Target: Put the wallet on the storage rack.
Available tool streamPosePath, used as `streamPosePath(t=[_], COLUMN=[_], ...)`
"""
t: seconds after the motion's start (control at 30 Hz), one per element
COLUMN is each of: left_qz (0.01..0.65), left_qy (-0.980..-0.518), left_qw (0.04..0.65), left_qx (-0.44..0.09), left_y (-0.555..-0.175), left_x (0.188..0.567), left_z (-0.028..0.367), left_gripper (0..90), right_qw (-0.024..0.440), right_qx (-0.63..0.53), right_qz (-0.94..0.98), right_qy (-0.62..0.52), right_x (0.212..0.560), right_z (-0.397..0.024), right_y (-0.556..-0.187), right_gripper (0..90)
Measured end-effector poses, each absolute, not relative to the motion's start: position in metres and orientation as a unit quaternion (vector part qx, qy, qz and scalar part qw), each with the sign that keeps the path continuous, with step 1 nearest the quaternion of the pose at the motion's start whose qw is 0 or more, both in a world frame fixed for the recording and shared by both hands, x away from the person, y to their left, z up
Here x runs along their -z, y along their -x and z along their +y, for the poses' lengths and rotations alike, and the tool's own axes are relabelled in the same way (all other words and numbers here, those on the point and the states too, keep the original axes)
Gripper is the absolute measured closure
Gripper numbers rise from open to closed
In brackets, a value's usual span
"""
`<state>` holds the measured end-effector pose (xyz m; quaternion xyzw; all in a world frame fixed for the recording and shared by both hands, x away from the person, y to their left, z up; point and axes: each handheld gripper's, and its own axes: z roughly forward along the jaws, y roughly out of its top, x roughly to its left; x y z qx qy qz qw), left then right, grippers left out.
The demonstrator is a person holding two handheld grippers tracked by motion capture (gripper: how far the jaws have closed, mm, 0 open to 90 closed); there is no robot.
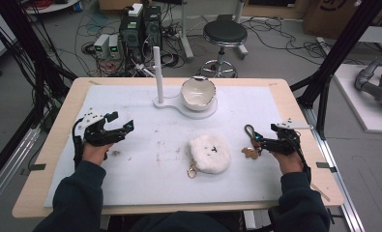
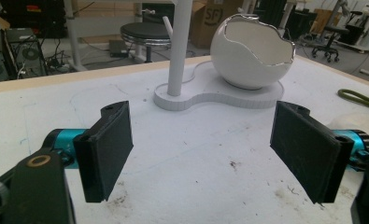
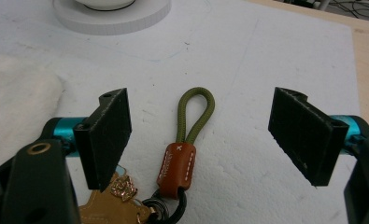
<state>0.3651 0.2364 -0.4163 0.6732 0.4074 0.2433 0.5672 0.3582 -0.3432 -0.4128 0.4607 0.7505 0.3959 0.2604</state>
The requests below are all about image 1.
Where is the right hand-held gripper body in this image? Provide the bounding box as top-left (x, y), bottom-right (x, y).
top-left (270, 119), bottom-right (314, 157)

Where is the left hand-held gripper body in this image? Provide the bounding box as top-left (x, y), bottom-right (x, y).
top-left (73, 110), bottom-right (127, 148)

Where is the keychain with brown charm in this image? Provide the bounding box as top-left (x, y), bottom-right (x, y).
top-left (241, 124), bottom-right (264, 161)

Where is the person's left hand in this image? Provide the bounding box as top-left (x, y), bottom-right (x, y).
top-left (81, 141), bottom-right (114, 167)

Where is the person's right hand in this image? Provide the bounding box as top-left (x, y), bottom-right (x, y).
top-left (271, 150), bottom-right (305, 176)

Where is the grey tape strip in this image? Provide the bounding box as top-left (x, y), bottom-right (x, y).
top-left (315, 161), bottom-right (338, 174)
top-left (28, 162), bottom-right (47, 172)

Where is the white fluffy pouch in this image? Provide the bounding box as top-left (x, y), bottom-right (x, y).
top-left (187, 133), bottom-right (232, 180)

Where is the white table mat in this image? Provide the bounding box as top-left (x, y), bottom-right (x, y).
top-left (44, 84), bottom-right (284, 208)

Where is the white stand with pole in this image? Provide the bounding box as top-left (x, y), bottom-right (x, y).
top-left (152, 45), bottom-right (219, 121)

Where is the grey power supply unit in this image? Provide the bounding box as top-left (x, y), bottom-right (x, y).
top-left (107, 34), bottom-right (122, 60)
top-left (93, 33), bottom-right (111, 60)

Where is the white bowl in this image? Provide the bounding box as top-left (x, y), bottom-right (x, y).
top-left (180, 75), bottom-right (218, 112)

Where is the white board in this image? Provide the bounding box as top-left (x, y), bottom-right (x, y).
top-left (333, 63), bottom-right (382, 134)

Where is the black computer tower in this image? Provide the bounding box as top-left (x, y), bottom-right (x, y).
top-left (143, 5), bottom-right (163, 50)
top-left (118, 4), bottom-right (145, 63)

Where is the white box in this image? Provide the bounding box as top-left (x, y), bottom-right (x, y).
top-left (127, 3), bottom-right (144, 18)

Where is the person's lap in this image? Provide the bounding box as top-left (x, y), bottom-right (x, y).
top-left (107, 211), bottom-right (245, 232)

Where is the black round stool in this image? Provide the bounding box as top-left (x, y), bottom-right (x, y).
top-left (199, 19), bottom-right (250, 79)

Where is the cardboard box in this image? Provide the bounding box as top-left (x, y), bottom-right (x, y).
top-left (302, 0), bottom-right (382, 41)

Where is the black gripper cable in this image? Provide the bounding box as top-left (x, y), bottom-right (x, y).
top-left (72, 117), bottom-right (85, 169)
top-left (288, 129), bottom-right (312, 184)

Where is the black frame post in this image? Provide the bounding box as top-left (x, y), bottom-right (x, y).
top-left (289, 0), bottom-right (382, 140)
top-left (0, 0), bottom-right (78, 130)

